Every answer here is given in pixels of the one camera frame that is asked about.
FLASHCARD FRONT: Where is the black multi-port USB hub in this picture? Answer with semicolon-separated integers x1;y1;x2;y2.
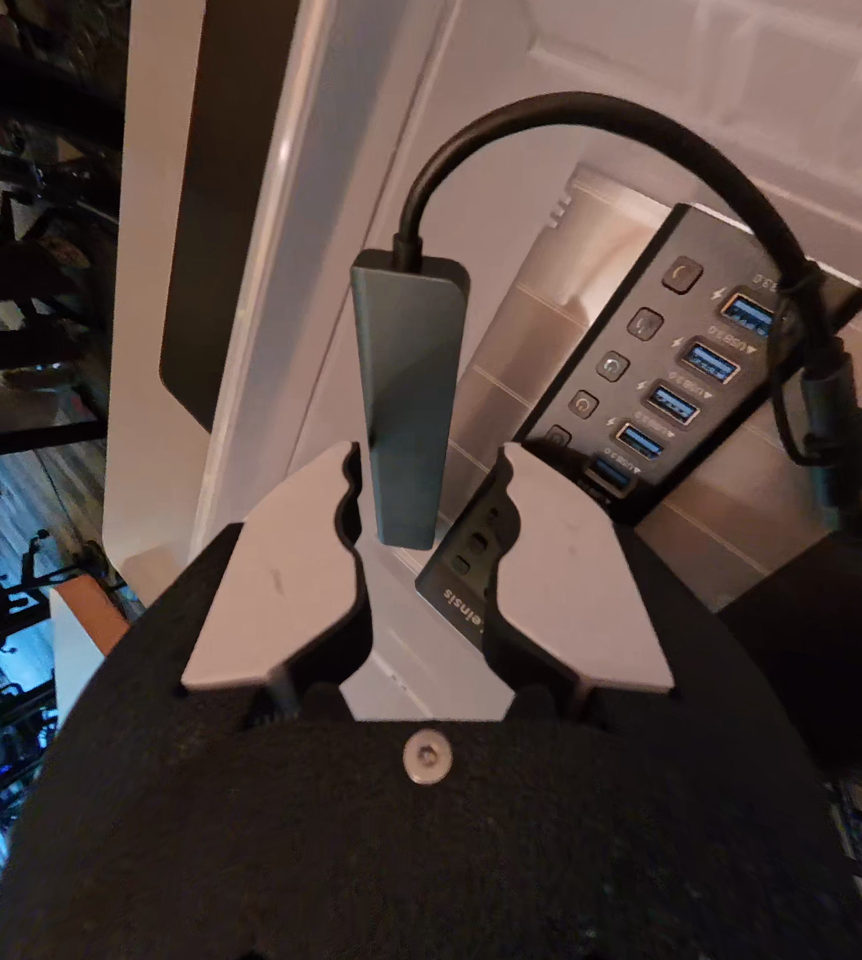
414;202;862;646

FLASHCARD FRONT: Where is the black hub cable with plug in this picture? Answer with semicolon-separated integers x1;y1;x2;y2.
393;90;862;530

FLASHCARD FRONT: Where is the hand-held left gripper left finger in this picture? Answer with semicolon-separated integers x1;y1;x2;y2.
179;441;374;714

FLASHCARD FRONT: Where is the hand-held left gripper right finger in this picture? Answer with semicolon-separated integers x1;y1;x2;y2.
479;442;676;714

